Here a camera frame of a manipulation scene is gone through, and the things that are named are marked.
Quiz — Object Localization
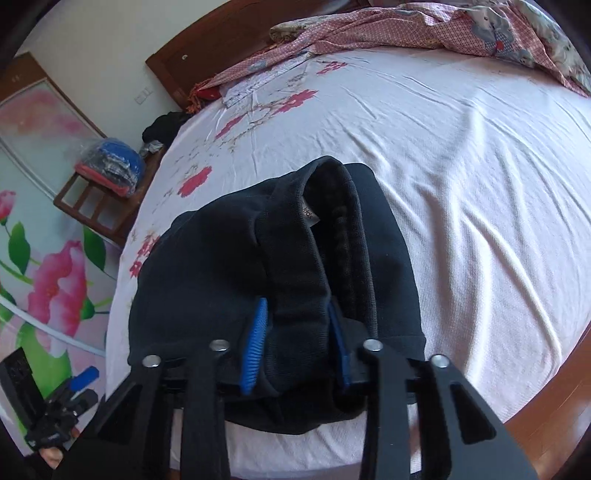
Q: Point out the plastic bag of clothes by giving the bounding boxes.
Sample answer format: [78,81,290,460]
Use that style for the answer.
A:
[74,138,146,198]

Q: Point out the pink patterned quilt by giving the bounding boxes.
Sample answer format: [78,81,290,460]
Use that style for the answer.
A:
[186,1,590,113]

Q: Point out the floral wardrobe door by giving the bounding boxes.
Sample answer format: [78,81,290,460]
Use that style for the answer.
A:
[1,80,119,396]

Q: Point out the wooden bed headboard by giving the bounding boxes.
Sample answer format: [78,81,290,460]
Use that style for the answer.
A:
[145,0,370,109]

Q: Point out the dark navy pants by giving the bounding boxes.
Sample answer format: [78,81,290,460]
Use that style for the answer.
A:
[128,156,426,435]

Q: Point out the wooden chair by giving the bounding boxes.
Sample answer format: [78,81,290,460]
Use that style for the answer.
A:
[53,147,166,247]

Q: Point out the wall power socket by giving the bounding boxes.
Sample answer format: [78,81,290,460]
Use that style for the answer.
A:
[134,87,153,105]

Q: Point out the red pillow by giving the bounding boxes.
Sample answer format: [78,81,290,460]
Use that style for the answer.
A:
[195,87,221,102]

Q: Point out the floral white bed sheet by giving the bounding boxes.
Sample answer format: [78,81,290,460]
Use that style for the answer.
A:
[104,45,591,478]

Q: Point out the black clothes pile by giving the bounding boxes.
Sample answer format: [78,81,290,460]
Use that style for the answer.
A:
[142,111,192,147]

